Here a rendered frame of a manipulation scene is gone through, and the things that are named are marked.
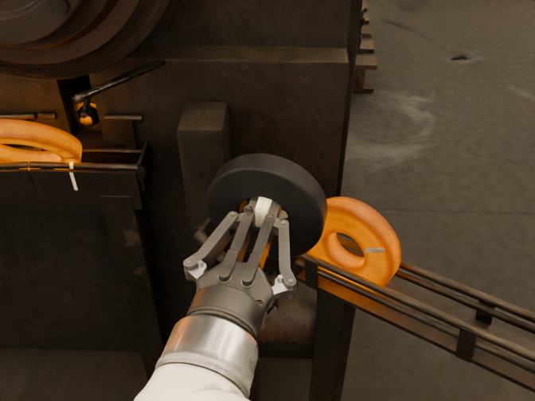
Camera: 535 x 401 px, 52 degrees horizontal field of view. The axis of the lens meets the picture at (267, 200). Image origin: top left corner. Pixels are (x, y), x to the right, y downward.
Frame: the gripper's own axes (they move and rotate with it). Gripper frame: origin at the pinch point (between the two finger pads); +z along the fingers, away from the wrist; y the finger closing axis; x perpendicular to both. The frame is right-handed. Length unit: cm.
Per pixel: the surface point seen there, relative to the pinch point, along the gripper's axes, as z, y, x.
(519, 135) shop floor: 159, 70, -92
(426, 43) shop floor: 244, 29, -97
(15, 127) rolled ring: 10.4, -43.5, -3.0
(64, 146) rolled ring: 13.4, -38.0, -8.1
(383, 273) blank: 3.9, 16.0, -14.5
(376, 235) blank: 5.1, 14.2, -8.3
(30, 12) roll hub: 9.2, -33.0, 17.3
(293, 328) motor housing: 6.0, 2.8, -36.0
